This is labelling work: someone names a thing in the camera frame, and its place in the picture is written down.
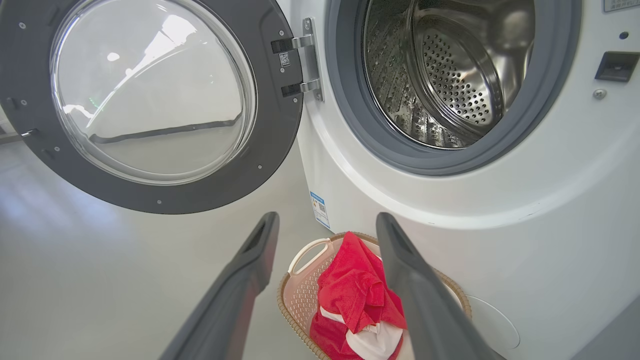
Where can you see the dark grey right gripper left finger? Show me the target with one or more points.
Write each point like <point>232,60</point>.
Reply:
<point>235,295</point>

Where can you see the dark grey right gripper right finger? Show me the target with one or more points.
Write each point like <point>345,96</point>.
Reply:
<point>425,300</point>

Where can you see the red and white garment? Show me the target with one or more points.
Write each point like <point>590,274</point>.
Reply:
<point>355,290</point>

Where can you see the round dark glass washer door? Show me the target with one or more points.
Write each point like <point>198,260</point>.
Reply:
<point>270,140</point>

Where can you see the cream perforated laundry basket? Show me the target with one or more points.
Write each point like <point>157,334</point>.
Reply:
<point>300,295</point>

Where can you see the white front-load washing machine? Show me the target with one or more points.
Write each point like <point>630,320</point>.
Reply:
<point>550,225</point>

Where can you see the stainless steel washing machine drum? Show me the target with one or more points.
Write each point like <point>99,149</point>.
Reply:
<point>450,75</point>

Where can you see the metal door hinge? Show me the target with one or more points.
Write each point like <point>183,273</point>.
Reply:
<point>311,60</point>

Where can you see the dark door latch socket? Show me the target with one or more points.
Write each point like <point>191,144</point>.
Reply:
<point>616,66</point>

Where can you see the round white filter cover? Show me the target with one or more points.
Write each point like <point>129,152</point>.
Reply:
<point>495,320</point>

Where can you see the blue energy label sticker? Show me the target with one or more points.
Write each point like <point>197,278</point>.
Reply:
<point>320,210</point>

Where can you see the printed black text label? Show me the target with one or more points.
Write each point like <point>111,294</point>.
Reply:
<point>622,4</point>

